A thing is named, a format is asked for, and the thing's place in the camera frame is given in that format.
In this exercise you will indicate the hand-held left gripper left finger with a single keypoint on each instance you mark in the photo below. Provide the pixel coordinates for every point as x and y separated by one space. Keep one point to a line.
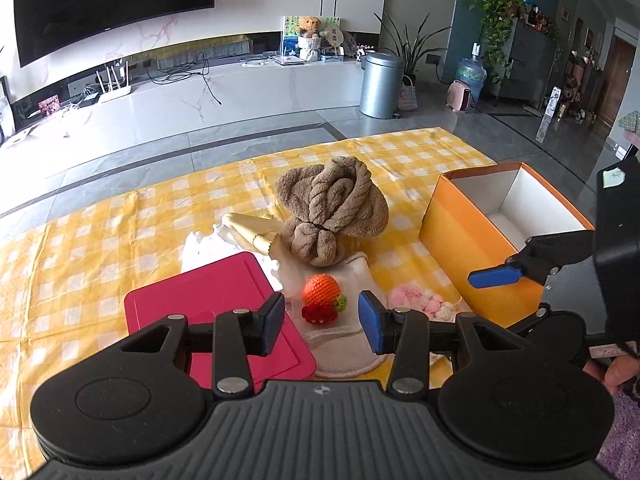
275 322

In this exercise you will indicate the orange crochet fruit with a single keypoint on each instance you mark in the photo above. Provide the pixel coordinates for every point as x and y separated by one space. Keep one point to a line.
320 290

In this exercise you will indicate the brown teddy bear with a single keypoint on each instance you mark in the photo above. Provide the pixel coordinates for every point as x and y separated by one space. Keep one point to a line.
309 25

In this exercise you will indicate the round paper fan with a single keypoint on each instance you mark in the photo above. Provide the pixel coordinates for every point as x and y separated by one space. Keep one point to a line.
332 40

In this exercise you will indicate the black wall television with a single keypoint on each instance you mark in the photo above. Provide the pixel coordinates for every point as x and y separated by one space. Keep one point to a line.
100 0

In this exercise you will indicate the woven plant basket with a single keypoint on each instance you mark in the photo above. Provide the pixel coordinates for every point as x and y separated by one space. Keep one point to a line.
407 97

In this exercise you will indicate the red crochet flower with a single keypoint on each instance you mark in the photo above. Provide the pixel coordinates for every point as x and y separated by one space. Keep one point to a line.
317 314

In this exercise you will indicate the tall white carton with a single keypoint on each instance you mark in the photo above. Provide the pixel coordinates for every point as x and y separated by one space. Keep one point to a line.
548 110

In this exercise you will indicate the pink photo frame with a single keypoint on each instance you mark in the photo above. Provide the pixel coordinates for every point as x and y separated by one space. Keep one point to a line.
50 106

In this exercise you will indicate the yellow cloth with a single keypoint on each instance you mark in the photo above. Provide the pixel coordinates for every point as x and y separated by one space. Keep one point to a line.
247 232

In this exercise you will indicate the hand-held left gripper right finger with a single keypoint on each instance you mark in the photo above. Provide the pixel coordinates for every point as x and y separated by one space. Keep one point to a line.
372 327

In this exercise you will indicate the pink plush toy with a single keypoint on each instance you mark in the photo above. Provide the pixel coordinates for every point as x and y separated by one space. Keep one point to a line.
410 295

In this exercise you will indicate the cream bath mitt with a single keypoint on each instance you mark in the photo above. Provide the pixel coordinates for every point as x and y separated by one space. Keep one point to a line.
340 355

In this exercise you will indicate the white marble television console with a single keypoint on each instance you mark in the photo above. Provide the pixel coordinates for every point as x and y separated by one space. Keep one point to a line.
200 110

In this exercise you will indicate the green picture card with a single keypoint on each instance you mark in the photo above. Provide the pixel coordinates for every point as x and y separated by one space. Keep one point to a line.
290 35

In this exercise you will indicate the long-leaf potted plant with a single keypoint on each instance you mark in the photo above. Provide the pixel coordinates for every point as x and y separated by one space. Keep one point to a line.
412 45

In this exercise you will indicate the purple rug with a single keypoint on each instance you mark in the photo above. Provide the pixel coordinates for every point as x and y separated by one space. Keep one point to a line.
620 440

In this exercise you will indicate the pink space heater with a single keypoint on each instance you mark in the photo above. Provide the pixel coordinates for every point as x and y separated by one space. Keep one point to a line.
460 96

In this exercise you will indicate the blue water bottle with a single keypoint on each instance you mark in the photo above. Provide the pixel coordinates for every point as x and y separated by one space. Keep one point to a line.
471 77

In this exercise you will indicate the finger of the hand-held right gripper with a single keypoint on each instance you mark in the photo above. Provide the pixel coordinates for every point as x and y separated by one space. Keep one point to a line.
495 276
535 316

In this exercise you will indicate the silver trash can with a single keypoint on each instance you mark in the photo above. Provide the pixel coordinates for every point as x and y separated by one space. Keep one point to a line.
380 90

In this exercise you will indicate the brown twisted towel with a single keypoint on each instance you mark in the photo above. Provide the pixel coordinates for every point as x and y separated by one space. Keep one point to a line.
330 200

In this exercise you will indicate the white wifi router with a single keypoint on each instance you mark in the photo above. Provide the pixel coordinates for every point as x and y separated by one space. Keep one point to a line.
117 92

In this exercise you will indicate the white lacy cloth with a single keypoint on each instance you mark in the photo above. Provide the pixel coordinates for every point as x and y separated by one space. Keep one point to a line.
205 250

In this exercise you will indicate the brown wooden door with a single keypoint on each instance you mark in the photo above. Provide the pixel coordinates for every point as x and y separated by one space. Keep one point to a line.
617 80

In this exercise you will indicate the orange cardboard box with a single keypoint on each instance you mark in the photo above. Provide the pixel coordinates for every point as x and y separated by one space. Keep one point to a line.
460 240

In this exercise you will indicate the yellow checkered blanket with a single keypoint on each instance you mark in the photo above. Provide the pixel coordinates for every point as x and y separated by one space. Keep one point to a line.
100 240

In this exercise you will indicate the trailing green pothos plant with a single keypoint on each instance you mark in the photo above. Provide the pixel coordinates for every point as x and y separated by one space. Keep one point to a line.
497 10

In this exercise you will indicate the person's right hand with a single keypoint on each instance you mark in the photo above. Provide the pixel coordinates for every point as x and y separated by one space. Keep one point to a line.
620 372

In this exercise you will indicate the grey-blue cabinet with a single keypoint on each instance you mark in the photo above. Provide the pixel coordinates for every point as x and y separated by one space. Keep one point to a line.
530 65

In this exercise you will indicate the red box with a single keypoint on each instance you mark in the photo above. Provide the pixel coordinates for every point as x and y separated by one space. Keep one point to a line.
210 290

